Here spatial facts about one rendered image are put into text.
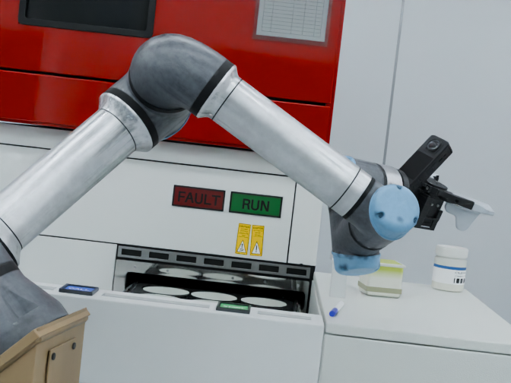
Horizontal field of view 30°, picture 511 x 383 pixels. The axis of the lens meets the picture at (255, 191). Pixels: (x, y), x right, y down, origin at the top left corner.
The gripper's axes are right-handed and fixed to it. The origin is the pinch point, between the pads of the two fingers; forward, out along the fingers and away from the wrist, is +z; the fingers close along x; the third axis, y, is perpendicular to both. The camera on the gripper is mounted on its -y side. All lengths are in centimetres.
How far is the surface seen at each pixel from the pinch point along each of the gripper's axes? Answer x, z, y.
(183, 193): -59, -17, 30
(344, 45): -163, 104, -3
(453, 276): -13.2, 24.5, 22.5
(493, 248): -103, 159, 46
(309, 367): 11.5, -32.9, 31.0
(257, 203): -49, -5, 26
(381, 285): -9.0, -1.0, 24.4
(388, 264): -9.8, -0.5, 20.1
